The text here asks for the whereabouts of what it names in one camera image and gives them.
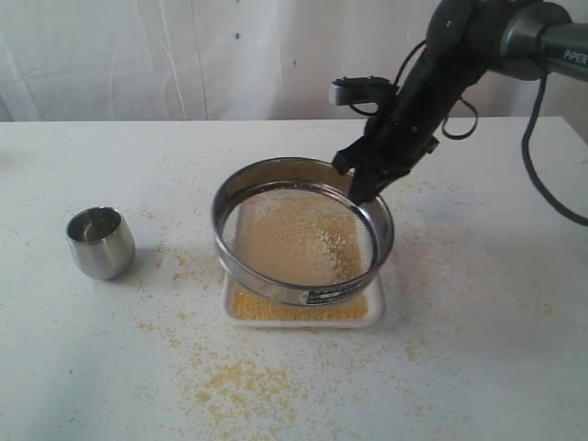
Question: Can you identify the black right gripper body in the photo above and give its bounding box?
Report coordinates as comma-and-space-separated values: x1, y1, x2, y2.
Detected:
342, 49, 486, 182

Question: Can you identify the yellow and white grain mix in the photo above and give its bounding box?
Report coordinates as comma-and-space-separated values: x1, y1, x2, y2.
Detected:
231, 195, 368, 322

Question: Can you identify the round steel mesh sieve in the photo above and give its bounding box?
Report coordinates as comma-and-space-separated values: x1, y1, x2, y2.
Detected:
211, 157, 394, 308

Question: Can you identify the stainless steel cup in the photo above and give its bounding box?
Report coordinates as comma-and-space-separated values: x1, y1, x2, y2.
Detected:
65, 206, 136, 280

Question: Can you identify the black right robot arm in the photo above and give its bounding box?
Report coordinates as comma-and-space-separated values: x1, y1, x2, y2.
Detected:
330, 0, 587, 205

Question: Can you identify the white square plastic tray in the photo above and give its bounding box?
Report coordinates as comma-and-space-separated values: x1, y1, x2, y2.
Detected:
221, 275, 385, 329

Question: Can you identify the white backdrop curtain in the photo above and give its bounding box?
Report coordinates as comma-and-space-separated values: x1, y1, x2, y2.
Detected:
0, 0, 588, 123

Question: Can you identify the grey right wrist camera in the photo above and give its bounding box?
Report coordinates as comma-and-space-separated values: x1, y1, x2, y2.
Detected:
329, 76, 399, 106

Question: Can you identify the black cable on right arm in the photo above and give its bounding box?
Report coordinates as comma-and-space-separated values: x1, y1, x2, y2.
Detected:
348, 39, 588, 227

